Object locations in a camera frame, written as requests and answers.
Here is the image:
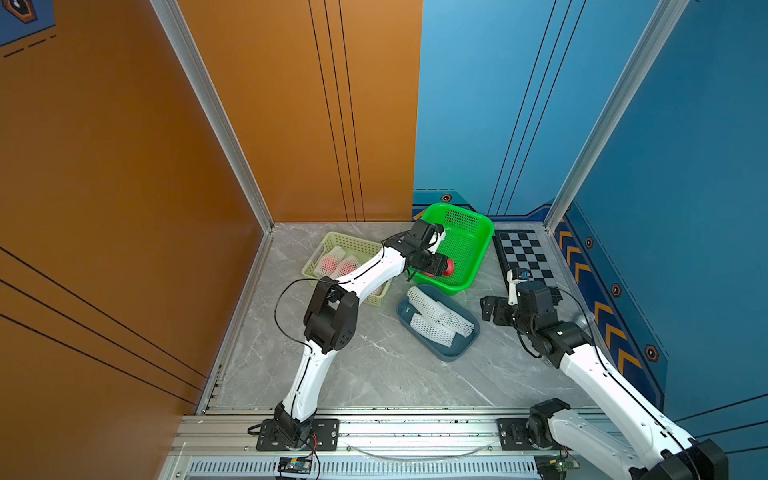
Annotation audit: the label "white foam net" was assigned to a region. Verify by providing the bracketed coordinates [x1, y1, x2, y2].
[419, 302, 474, 337]
[410, 313, 455, 347]
[407, 287, 444, 317]

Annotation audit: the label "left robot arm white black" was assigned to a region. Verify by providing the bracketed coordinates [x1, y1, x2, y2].
[273, 220, 453, 449]

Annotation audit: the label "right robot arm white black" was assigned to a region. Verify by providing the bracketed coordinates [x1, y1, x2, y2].
[480, 281, 730, 479]

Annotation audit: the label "green plastic mesh basket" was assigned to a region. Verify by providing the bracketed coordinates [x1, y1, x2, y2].
[413, 203, 495, 296]

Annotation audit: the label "dark teal plastic tray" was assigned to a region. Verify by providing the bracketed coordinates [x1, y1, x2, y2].
[397, 285, 480, 362]

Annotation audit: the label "black white checkerboard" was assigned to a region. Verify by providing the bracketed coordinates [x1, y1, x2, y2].
[493, 229, 556, 287]

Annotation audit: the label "cream perforated plastic basket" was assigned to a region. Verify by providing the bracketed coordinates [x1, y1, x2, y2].
[302, 231, 382, 280]

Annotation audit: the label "right green circuit board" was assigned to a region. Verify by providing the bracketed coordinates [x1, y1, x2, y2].
[535, 457, 581, 480]

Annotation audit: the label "green circuit board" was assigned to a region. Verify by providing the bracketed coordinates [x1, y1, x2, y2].
[276, 456, 313, 479]
[535, 457, 581, 480]

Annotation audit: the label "left green circuit board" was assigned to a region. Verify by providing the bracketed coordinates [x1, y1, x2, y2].
[276, 456, 313, 479]

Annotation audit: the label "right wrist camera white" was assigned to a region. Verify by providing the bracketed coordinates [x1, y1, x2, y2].
[506, 267, 532, 306]

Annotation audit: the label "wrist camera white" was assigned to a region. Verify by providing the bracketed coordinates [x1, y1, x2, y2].
[427, 224, 446, 252]
[506, 267, 532, 306]

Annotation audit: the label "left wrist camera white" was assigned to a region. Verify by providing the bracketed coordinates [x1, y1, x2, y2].
[427, 224, 446, 252]

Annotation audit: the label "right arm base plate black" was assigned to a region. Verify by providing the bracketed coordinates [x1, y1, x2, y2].
[496, 417, 569, 452]

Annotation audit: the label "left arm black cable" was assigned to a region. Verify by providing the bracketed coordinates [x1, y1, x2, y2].
[273, 277, 325, 346]

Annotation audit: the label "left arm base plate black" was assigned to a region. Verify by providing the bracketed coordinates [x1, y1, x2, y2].
[248, 418, 340, 452]

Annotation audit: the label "aluminium front rail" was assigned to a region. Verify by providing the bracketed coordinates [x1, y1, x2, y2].
[167, 407, 673, 460]

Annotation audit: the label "right aluminium corner post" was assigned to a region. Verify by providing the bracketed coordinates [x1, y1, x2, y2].
[543, 0, 689, 234]

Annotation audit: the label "aluminium corner post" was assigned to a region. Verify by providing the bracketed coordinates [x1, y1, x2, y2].
[543, 0, 689, 234]
[150, 0, 274, 234]

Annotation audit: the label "left aluminium corner post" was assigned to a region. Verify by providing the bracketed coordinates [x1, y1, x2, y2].
[150, 0, 274, 234]

